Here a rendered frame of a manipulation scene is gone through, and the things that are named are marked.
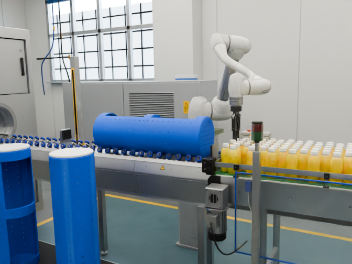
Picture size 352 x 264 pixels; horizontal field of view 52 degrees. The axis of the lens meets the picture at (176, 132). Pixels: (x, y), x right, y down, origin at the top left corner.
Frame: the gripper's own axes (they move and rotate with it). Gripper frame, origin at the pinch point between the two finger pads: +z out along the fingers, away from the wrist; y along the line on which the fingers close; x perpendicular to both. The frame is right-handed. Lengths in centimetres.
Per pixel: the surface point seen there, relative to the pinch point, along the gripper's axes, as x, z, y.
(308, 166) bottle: 51, 10, 26
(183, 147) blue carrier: -29.0, 6.5, 22.9
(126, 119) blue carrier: -76, -10, 19
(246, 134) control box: 3.5, 1.7, -14.1
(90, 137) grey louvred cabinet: -254, 41, -147
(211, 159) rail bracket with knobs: -4.3, 9.8, 33.5
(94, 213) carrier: -76, 46, 60
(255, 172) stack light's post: 26, 11, 48
